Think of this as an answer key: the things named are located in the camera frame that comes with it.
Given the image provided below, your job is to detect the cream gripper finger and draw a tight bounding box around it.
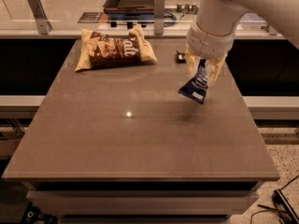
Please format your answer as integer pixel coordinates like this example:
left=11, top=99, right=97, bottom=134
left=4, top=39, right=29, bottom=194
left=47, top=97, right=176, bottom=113
left=206, top=55, right=226, bottom=87
left=185, top=45, right=200, bottom=77

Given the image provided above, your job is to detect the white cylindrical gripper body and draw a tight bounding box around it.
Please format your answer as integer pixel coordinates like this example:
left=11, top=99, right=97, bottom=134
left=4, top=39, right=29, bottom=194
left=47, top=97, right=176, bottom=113
left=187, top=20, right=236, bottom=60

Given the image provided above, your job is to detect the blue rxbar blueberry wrapper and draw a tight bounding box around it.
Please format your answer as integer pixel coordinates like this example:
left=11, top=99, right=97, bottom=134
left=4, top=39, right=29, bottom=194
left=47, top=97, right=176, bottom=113
left=178, top=59, right=208, bottom=105

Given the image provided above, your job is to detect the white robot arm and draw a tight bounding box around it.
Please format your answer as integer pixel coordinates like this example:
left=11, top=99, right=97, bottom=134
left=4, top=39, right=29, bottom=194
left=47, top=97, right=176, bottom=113
left=186, top=0, right=299, bottom=87

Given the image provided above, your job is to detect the brown yellow chip bag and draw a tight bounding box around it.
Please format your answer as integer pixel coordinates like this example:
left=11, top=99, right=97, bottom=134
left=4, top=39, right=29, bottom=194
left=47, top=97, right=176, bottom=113
left=75, top=24, right=157, bottom=72

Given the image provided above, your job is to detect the black candy bar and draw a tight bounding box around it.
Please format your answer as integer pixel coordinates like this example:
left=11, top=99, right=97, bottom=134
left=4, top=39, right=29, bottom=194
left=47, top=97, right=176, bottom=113
left=177, top=51, right=186, bottom=63

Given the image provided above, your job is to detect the dark green printed package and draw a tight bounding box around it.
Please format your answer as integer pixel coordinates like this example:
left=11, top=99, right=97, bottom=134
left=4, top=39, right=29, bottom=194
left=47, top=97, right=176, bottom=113
left=21, top=203, right=58, bottom=224

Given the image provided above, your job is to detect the middle metal railing post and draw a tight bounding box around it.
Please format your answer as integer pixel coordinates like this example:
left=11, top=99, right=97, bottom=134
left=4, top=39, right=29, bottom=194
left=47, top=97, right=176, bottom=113
left=154, top=0, right=164, bottom=35

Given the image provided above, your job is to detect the black power strip with cables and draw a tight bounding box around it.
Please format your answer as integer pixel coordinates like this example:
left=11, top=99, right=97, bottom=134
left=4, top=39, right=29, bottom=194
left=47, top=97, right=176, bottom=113
left=249, top=175, right=299, bottom=224

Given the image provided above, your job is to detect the left metal railing post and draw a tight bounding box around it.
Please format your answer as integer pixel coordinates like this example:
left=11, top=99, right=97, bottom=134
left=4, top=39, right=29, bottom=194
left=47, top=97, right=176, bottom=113
left=27, top=0, right=51, bottom=35

